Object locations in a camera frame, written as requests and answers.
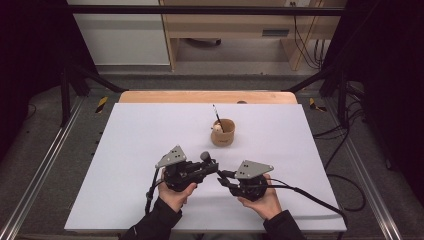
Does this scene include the thin black paintbrush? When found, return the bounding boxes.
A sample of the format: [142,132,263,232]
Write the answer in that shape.
[212,104,224,133]

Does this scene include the black makeup brush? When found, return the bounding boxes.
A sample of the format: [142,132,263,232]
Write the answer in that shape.
[199,150,226,179]

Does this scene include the dark grey desk handle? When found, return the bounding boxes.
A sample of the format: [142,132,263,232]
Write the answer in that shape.
[262,29,290,37]

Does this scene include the looped black floor cable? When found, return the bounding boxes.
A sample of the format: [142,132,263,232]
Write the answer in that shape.
[326,173,367,212]

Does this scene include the wooden table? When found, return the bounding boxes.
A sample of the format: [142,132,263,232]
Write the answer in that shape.
[118,90,299,105]

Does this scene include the person's right hand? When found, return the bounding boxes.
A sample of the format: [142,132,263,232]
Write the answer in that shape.
[237,173,283,221]

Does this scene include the black hanging cable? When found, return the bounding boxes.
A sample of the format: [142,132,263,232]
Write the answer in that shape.
[292,1,321,70]
[313,39,326,68]

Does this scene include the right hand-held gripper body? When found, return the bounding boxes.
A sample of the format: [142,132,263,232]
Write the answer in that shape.
[229,160,275,203]

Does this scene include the black metal frame post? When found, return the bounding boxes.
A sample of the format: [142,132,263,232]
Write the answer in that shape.
[59,63,129,128]
[286,64,349,128]

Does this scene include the white cabinet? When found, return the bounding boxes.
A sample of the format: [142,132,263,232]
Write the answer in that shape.
[67,0,171,66]

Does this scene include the black curtain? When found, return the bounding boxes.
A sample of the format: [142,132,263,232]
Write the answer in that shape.
[0,0,98,158]
[321,0,424,201]

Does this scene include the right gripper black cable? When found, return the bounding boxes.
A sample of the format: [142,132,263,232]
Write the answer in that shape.
[263,178,349,234]

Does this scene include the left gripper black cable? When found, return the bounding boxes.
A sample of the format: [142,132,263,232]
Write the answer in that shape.
[144,168,165,215]

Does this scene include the black metal frame bar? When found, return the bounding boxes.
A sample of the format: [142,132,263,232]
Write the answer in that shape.
[66,4,348,17]

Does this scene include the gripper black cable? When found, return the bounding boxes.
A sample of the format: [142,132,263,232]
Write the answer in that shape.
[144,168,165,215]
[263,178,349,234]

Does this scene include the wooden desk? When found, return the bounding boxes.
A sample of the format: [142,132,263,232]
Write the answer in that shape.
[159,0,348,72]

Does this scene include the aluminium floor rail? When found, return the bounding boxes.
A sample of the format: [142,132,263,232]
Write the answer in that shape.
[0,96,84,240]
[324,99,404,240]

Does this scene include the tan ceramic bear pot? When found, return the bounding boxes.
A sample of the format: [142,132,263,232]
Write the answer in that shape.
[210,118,236,147]

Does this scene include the person's left hand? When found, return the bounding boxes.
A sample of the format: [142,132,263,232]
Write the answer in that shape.
[157,168,198,213]

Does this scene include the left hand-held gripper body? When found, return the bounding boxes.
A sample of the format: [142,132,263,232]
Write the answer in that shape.
[154,144,204,193]

